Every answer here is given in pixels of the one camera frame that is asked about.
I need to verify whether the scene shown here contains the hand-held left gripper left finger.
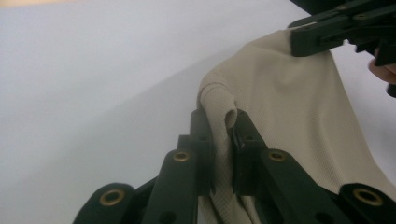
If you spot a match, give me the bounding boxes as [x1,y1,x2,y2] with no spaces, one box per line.
[177,108,218,197]

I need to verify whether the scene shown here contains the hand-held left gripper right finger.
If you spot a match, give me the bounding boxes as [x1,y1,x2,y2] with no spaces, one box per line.
[228,108,269,197]

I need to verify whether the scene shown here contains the beige pants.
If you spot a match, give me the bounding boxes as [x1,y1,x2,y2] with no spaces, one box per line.
[196,28,396,224]

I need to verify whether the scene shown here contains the white table mat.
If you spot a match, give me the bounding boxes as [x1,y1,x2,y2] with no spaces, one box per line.
[0,0,396,224]

